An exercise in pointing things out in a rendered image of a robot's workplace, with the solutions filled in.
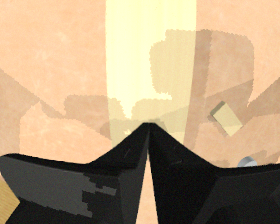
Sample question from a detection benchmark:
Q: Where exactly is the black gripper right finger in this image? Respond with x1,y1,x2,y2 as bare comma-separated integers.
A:
147,123,280,224

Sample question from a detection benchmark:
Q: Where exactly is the pale yellow strip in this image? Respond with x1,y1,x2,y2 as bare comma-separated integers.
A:
105,0,197,148

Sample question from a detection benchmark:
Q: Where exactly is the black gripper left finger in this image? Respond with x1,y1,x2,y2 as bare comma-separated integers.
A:
0,122,150,224

